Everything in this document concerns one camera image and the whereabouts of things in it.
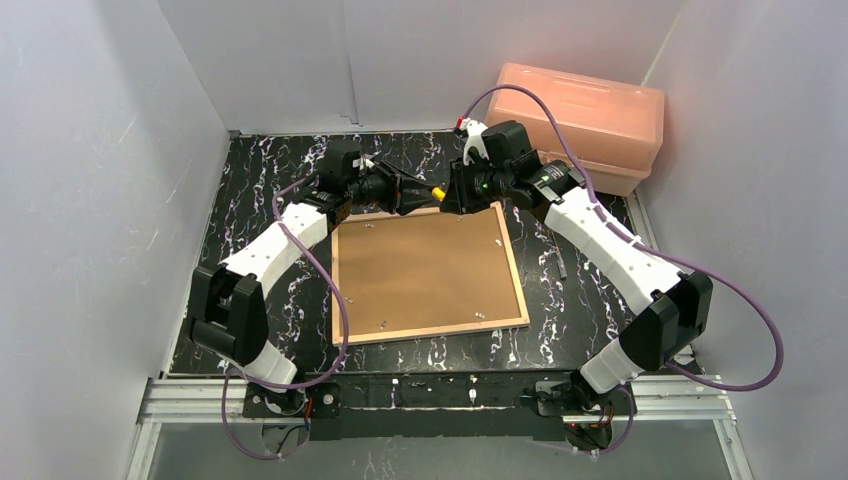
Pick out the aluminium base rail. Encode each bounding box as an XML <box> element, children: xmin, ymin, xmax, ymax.
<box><xmin>136</xmin><ymin>375</ymin><xmax>736</xmax><ymax>424</ymax></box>

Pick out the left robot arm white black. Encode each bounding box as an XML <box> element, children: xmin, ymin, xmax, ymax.
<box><xmin>181</xmin><ymin>140</ymin><xmax>445</xmax><ymax>393</ymax></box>

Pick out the yellow handled screwdriver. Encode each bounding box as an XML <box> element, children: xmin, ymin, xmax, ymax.
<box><xmin>431</xmin><ymin>187</ymin><xmax>446</xmax><ymax>201</ymax></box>

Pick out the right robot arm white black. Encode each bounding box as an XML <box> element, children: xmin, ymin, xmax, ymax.
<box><xmin>440</xmin><ymin>118</ymin><xmax>712</xmax><ymax>401</ymax></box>

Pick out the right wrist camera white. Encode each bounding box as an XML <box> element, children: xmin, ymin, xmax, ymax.
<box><xmin>454</xmin><ymin>116</ymin><xmax>488</xmax><ymax>166</ymax></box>

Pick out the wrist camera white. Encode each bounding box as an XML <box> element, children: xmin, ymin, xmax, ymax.
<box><xmin>358</xmin><ymin>156</ymin><xmax>374</xmax><ymax>170</ymax></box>
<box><xmin>454</xmin><ymin>116</ymin><xmax>488</xmax><ymax>166</ymax></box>

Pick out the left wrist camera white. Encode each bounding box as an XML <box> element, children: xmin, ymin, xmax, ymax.
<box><xmin>358</xmin><ymin>156</ymin><xmax>374</xmax><ymax>170</ymax></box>

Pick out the white wooden photo frame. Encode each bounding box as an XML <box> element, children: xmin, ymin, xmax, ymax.
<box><xmin>331</xmin><ymin>203</ymin><xmax>529</xmax><ymax>345</ymax></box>

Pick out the pink plastic storage box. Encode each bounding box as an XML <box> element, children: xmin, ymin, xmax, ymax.
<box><xmin>498</xmin><ymin>63</ymin><xmax>666</xmax><ymax>197</ymax></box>

